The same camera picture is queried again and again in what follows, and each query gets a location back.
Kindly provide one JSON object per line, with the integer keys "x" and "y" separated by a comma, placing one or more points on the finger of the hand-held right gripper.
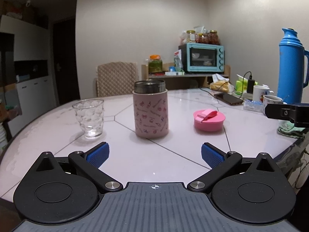
{"x": 287, "y": 113}

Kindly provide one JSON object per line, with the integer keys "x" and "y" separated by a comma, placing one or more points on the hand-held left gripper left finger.
{"x": 99, "y": 156}

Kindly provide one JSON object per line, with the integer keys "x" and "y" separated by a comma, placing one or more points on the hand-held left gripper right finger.
{"x": 211, "y": 156}

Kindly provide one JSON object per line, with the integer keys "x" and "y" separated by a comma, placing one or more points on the clear dimpled drinking glass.
{"x": 88, "y": 118}

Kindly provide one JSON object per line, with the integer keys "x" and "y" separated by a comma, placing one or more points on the pink printed thermos bottle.
{"x": 151, "y": 116}

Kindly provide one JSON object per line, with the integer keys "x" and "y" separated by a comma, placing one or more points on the white mug with spoon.
{"x": 270, "y": 102}

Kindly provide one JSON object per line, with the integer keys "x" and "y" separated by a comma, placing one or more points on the white printed mug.
{"x": 260, "y": 93}

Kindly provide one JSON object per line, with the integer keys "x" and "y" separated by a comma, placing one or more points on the clear plastic blister pack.
{"x": 252, "y": 105}

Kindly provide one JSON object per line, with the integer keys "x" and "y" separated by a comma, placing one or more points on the blue thermos flask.
{"x": 288, "y": 72}

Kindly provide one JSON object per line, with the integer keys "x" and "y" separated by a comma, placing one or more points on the black charger adapter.
{"x": 251, "y": 85}

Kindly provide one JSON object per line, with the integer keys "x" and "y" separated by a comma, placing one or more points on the green tissue pack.
{"x": 241, "y": 84}

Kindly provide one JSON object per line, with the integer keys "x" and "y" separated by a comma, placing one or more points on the black smartphone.
{"x": 229, "y": 99}

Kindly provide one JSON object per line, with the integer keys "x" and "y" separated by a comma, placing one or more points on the wooden shelf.
{"x": 183, "y": 82}

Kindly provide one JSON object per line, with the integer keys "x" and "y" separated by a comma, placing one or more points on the white cabinet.
{"x": 33, "y": 101}

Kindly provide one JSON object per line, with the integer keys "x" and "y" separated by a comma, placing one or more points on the white and green flat box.
{"x": 175, "y": 73}

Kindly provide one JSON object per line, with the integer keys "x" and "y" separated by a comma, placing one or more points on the small blue box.
{"x": 171, "y": 69}

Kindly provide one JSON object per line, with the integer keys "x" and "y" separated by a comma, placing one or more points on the dark door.
{"x": 65, "y": 65}

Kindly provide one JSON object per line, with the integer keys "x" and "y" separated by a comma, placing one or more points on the teal toaster oven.
{"x": 202, "y": 58}

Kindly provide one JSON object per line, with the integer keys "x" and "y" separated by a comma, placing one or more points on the green and white snack bag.
{"x": 178, "y": 60}

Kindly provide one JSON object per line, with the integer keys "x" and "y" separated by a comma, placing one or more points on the tall red-filled glass jar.
{"x": 213, "y": 38}

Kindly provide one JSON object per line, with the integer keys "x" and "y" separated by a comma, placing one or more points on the green jar with orange lid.
{"x": 155, "y": 65}

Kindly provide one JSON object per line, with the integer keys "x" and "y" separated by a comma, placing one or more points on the small red-filled glass jar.
{"x": 202, "y": 39}

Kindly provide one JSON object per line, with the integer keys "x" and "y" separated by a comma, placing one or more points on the gold-lidded glass jar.
{"x": 191, "y": 37}

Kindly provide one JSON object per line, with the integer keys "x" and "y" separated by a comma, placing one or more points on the white paper bag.
{"x": 200, "y": 29}

